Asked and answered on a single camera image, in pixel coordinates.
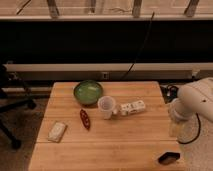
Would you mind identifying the blue power adapter box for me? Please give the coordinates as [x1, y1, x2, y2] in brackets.
[166, 85, 179, 102]

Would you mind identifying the white baseboard heater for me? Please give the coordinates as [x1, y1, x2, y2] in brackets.
[5, 62, 213, 81]

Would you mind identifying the black hanging cable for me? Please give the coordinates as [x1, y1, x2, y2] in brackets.
[119, 11, 156, 81]

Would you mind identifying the red chili pepper toy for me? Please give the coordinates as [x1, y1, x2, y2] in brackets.
[80, 109, 90, 130]

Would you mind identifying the black floor cable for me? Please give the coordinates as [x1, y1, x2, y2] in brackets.
[177, 113, 202, 145]

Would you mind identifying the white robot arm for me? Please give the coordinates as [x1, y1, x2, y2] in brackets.
[168, 77, 213, 124]

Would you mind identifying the green ceramic bowl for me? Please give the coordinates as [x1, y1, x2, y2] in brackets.
[73, 80, 103, 105]

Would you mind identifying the black triangular object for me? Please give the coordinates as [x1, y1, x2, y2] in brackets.
[158, 152, 180, 165]

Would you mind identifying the black office chair base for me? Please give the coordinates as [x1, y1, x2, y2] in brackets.
[0, 64, 36, 150]

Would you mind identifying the white power strip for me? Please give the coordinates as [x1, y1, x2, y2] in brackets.
[120, 100, 146, 116]

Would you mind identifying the clear plastic measuring cup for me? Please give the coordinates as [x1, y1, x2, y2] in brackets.
[98, 96, 118, 119]

